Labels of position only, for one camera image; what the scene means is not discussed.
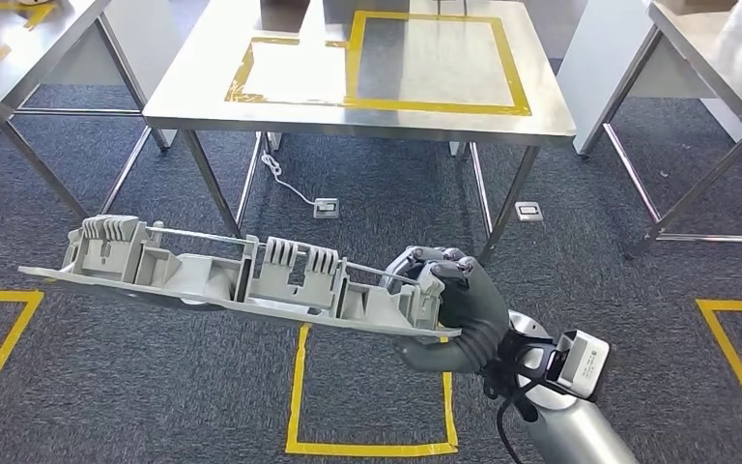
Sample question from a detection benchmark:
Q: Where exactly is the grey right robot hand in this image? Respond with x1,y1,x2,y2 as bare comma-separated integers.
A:
380,246,512,376

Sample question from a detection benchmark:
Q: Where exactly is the silver wheel hubcap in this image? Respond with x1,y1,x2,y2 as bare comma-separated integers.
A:
17,214,463,340

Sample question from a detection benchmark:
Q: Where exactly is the white braided cable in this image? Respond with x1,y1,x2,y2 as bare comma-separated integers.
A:
260,150,318,208

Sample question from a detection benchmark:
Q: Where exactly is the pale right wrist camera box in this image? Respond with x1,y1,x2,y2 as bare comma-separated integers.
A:
547,330,611,403

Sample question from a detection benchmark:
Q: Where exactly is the brown cardboard box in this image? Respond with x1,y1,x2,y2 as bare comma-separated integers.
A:
655,0,740,15

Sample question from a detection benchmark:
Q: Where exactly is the steel workbench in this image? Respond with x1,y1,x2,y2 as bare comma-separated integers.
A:
579,0,742,261
142,0,577,265
0,0,171,219

